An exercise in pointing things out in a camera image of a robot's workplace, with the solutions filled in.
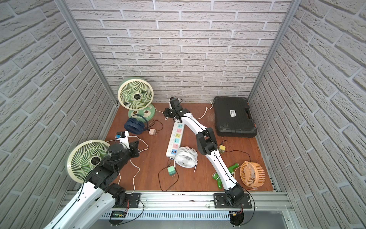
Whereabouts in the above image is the pink usb charger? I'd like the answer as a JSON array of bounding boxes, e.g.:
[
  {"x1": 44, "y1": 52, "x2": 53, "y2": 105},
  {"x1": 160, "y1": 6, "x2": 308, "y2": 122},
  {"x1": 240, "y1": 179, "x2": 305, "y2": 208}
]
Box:
[{"x1": 149, "y1": 128, "x2": 157, "y2": 135}]

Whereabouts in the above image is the green usb charger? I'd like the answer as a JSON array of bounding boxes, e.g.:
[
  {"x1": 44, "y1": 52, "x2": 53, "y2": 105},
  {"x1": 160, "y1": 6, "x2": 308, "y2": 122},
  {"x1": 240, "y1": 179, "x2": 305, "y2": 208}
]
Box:
[{"x1": 167, "y1": 166, "x2": 176, "y2": 176}]

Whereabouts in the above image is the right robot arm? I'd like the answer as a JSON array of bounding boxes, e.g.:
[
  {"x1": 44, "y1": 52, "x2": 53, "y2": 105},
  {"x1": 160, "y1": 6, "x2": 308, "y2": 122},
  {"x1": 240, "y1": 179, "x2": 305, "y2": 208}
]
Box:
[{"x1": 163, "y1": 97, "x2": 245, "y2": 207}]

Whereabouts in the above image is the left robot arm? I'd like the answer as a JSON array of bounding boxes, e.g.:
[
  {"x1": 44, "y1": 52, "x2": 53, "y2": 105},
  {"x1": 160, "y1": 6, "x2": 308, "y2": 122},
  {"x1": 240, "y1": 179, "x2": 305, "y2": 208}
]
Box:
[{"x1": 46, "y1": 140, "x2": 140, "y2": 229}]

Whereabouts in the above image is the small navy blue fan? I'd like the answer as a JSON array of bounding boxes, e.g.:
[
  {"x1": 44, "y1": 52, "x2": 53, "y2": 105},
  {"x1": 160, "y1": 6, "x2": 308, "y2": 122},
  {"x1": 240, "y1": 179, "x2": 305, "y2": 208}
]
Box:
[{"x1": 124, "y1": 114, "x2": 149, "y2": 135}]

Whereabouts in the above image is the white power strip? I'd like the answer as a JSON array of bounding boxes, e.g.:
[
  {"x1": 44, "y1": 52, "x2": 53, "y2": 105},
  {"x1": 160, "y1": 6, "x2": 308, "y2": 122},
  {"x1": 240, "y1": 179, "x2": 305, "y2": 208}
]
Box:
[{"x1": 166, "y1": 122, "x2": 185, "y2": 159}]

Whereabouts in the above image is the green fan at back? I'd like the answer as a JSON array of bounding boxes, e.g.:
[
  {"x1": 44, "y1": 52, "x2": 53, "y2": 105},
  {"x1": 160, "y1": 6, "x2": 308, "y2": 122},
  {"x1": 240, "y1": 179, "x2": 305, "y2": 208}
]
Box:
[{"x1": 117, "y1": 77, "x2": 155, "y2": 122}]

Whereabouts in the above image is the green fan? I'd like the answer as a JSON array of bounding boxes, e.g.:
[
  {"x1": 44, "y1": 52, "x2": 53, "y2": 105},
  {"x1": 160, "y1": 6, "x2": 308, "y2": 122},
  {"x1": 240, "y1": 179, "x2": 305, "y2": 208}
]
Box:
[
  {"x1": 66, "y1": 140, "x2": 110, "y2": 184},
  {"x1": 117, "y1": 77, "x2": 155, "y2": 122}
]

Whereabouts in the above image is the small white desk fan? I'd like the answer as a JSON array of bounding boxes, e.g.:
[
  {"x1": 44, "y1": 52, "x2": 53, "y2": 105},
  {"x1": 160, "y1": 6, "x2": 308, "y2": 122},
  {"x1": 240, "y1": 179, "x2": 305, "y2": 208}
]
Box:
[{"x1": 174, "y1": 146, "x2": 198, "y2": 172}]

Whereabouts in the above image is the green fan front left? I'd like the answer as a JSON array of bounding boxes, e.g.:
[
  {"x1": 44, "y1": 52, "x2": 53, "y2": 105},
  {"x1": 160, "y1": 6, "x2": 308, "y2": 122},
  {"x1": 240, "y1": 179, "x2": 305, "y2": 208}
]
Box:
[{"x1": 66, "y1": 140, "x2": 110, "y2": 184}]

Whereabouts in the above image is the orange small fan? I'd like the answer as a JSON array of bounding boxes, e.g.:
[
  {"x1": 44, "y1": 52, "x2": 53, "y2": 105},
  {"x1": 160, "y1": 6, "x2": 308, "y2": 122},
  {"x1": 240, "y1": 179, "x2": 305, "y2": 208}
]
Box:
[{"x1": 240, "y1": 161, "x2": 266, "y2": 190}]

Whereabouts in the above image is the black tool case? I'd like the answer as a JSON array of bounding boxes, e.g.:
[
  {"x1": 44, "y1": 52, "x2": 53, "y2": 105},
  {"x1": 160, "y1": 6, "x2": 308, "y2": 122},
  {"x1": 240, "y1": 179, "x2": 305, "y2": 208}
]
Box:
[{"x1": 213, "y1": 96, "x2": 257, "y2": 138}]

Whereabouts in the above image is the green plastic toy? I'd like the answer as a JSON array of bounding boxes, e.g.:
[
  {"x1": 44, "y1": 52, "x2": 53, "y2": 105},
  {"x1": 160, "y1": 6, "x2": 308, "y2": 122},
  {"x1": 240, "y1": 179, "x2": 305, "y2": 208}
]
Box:
[{"x1": 212, "y1": 163, "x2": 240, "y2": 190}]

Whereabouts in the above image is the white fan cable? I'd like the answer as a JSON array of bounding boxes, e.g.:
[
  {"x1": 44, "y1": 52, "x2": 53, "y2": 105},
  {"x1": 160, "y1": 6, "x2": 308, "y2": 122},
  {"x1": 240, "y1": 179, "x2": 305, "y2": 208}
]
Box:
[{"x1": 107, "y1": 135, "x2": 149, "y2": 195}]

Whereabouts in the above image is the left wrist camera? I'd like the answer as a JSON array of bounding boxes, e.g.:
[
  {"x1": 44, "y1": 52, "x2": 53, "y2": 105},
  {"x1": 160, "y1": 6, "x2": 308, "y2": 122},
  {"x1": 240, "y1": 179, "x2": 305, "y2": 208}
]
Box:
[{"x1": 115, "y1": 131, "x2": 129, "y2": 148}]

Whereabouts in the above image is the white power strip cable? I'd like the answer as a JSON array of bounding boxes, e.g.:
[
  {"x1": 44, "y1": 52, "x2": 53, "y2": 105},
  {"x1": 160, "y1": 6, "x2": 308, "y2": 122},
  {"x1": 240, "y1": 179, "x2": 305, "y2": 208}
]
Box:
[{"x1": 195, "y1": 101, "x2": 214, "y2": 120}]

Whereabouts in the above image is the black usb cable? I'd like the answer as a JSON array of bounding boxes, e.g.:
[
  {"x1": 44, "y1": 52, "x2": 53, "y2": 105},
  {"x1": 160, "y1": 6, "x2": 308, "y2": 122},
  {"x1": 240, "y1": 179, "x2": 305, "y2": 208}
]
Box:
[{"x1": 158, "y1": 158, "x2": 179, "y2": 192}]

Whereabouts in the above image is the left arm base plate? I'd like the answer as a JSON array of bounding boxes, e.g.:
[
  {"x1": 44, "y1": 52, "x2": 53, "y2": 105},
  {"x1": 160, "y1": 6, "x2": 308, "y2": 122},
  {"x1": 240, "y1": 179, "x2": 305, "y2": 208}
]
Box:
[{"x1": 113, "y1": 193, "x2": 141, "y2": 208}]

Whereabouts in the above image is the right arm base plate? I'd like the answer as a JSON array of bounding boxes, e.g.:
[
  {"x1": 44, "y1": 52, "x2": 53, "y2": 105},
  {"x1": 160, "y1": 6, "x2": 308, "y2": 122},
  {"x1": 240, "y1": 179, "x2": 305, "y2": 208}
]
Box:
[{"x1": 213, "y1": 193, "x2": 252, "y2": 209}]

